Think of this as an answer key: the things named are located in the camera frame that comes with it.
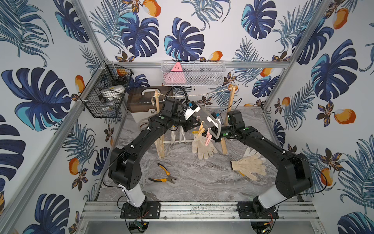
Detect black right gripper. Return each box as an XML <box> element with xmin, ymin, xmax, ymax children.
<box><xmin>201</xmin><ymin>125</ymin><xmax>235</xmax><ymax>143</ymax></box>

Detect white glove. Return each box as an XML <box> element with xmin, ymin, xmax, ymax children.
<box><xmin>170</xmin><ymin>125</ymin><xmax>188</xmax><ymax>144</ymax></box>
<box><xmin>243</xmin><ymin>147</ymin><xmax>259</xmax><ymax>158</ymax></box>

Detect beige glove yellow cuff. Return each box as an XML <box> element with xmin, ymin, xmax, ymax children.
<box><xmin>192</xmin><ymin>131</ymin><xmax>218</xmax><ymax>160</ymax></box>

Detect wooden drying rack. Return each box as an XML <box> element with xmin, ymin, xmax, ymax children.
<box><xmin>146</xmin><ymin>86</ymin><xmax>234</xmax><ymax>160</ymax></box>

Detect beige glove red cuff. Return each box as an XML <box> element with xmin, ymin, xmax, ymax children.
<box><xmin>154</xmin><ymin>138</ymin><xmax>165</xmax><ymax>159</ymax></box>

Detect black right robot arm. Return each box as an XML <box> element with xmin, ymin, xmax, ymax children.
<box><xmin>203</xmin><ymin>111</ymin><xmax>313</xmax><ymax>218</ymax></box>

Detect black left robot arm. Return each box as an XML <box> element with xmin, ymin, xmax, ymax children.
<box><xmin>108</xmin><ymin>98</ymin><xmax>201</xmax><ymax>219</ymax></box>

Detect brown lidded storage box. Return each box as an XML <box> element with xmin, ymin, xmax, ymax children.
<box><xmin>127</xmin><ymin>86</ymin><xmax>171</xmax><ymax>123</ymax></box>

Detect pink triangular card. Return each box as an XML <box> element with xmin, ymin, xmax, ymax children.
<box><xmin>164</xmin><ymin>62</ymin><xmax>186</xmax><ymax>85</ymax></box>

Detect white object in basket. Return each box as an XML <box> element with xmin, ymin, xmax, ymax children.
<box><xmin>99</xmin><ymin>85</ymin><xmax>125</xmax><ymax>100</ymax></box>

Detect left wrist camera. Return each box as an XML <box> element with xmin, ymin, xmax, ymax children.
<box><xmin>184</xmin><ymin>101</ymin><xmax>201</xmax><ymax>120</ymax></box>

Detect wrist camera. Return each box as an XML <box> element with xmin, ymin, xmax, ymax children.
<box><xmin>206</xmin><ymin>114</ymin><xmax>221</xmax><ymax>133</ymax></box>
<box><xmin>184</xmin><ymin>101</ymin><xmax>201</xmax><ymax>120</ymax></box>

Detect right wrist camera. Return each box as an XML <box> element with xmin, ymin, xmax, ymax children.
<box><xmin>206</xmin><ymin>114</ymin><xmax>221</xmax><ymax>133</ymax></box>

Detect clear mesh wall tray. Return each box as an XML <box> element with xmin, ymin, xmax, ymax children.
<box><xmin>161</xmin><ymin>61</ymin><xmax>226</xmax><ymax>86</ymax></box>

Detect yellow handled pliers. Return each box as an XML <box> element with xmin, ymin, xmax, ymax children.
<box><xmin>147</xmin><ymin>162</ymin><xmax>177</xmax><ymax>184</ymax></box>

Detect black wire basket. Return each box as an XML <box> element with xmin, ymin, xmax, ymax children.
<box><xmin>79</xmin><ymin>61</ymin><xmax>134</xmax><ymax>119</ymax></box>

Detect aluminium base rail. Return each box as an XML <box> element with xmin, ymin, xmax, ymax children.
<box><xmin>81</xmin><ymin>201</ymin><xmax>319</xmax><ymax>221</ymax></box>

